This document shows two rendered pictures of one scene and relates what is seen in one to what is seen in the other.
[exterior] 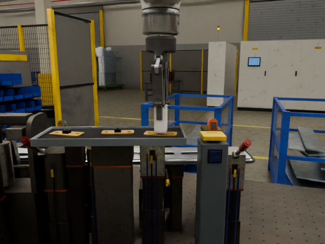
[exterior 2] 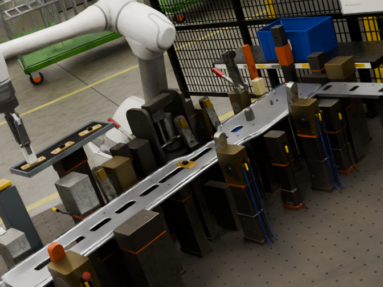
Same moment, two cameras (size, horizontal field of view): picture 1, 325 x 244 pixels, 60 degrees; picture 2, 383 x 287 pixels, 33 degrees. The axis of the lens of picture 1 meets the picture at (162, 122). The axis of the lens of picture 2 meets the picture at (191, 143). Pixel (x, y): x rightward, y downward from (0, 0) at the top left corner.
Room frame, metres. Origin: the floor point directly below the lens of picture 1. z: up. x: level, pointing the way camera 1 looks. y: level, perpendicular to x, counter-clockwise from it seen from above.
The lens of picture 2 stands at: (2.71, -0.74, 1.85)
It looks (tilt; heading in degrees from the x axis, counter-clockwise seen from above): 21 degrees down; 145
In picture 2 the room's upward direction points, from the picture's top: 19 degrees counter-clockwise
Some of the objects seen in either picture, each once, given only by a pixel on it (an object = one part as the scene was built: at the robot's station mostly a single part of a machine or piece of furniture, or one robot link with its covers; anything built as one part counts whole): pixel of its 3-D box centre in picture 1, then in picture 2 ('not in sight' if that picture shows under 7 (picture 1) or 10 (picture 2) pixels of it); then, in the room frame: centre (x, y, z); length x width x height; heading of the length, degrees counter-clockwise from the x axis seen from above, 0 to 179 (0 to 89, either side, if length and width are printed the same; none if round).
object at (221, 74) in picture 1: (222, 68); not in sight; (9.65, -2.03, 1.22); 2.40 x 0.54 x 2.45; 158
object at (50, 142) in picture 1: (112, 135); (63, 147); (0.71, 0.13, 1.16); 0.37 x 0.14 x 0.02; 91
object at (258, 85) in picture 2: not in sight; (268, 120); (0.90, 0.91, 0.88); 0.04 x 0.04 x 0.37; 1
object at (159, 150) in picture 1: (152, 197); (92, 231); (0.87, 0.03, 0.90); 0.13 x 0.08 x 0.41; 1
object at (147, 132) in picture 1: (160, 131); (32, 162); (0.71, 0.00, 1.17); 0.08 x 0.04 x 0.01; 81
